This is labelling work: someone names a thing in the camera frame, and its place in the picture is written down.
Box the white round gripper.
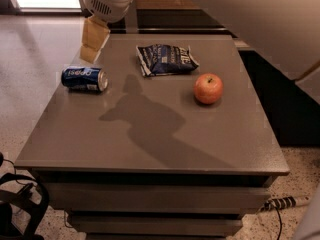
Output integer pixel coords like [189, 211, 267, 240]
[80, 0, 133, 63]

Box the grey drawer cabinet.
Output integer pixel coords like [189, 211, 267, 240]
[16, 34, 289, 240]

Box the red apple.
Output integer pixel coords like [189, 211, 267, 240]
[193, 73, 223, 105]

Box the white power strip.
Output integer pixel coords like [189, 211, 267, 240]
[260, 196, 310, 212]

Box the upper grey drawer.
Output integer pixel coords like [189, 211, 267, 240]
[46, 183, 269, 214]

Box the black chair base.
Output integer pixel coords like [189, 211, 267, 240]
[0, 152, 50, 240]

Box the blue pepsi can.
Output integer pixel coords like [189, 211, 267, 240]
[61, 66, 108, 92]

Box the grey drawer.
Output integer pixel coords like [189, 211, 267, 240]
[68, 215, 242, 236]
[46, 183, 269, 214]

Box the black power cable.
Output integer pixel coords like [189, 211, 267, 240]
[272, 207, 284, 240]

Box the blue chip bag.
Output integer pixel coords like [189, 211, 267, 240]
[136, 44, 199, 77]

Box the lower grey drawer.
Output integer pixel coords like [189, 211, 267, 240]
[68, 215, 242, 236]

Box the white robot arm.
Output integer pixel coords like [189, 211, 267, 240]
[137, 0, 320, 146]

